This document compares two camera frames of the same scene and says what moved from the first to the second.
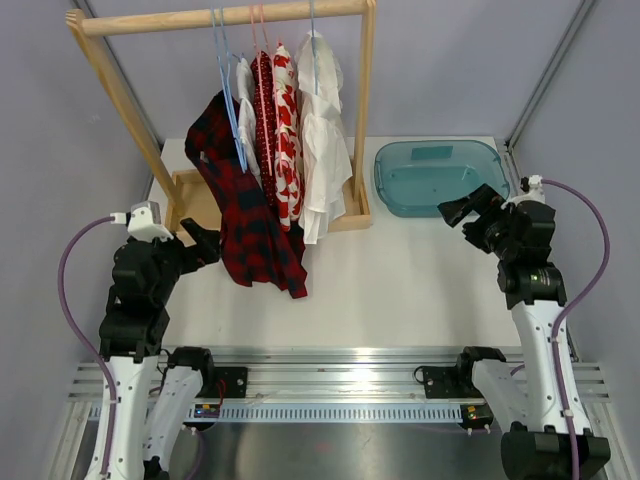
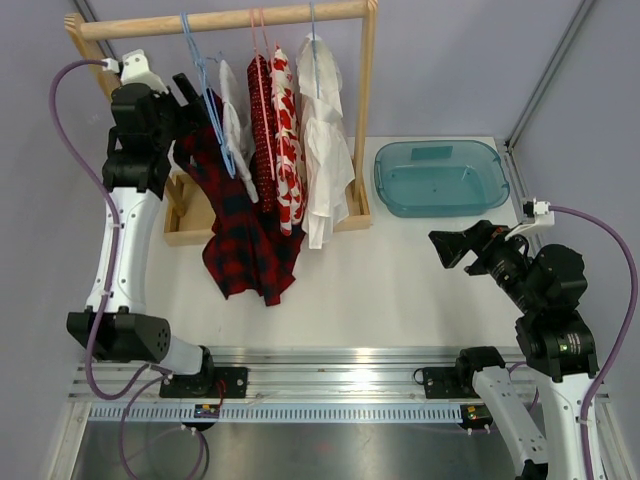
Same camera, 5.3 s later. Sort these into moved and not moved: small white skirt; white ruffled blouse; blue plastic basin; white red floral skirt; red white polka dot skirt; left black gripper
Moved: small white skirt; left black gripper
Not moved: blue plastic basin; white red floral skirt; white ruffled blouse; red white polka dot skirt
